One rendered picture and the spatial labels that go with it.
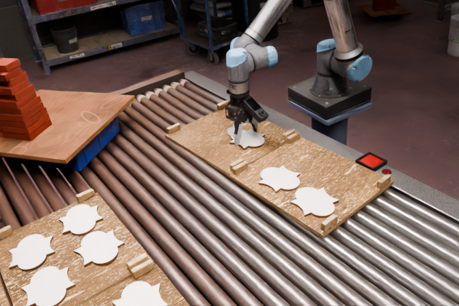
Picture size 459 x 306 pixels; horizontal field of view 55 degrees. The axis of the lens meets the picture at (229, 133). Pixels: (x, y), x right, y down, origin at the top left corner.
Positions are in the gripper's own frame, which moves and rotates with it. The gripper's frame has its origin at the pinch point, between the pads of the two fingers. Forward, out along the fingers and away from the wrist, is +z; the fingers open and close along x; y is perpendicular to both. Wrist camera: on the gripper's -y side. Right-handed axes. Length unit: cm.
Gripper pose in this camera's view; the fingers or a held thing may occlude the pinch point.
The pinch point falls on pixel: (247, 138)
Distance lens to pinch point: 171.5
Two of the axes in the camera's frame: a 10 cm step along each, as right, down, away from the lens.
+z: 0.9, 8.6, 5.1
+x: -6.8, 4.3, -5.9
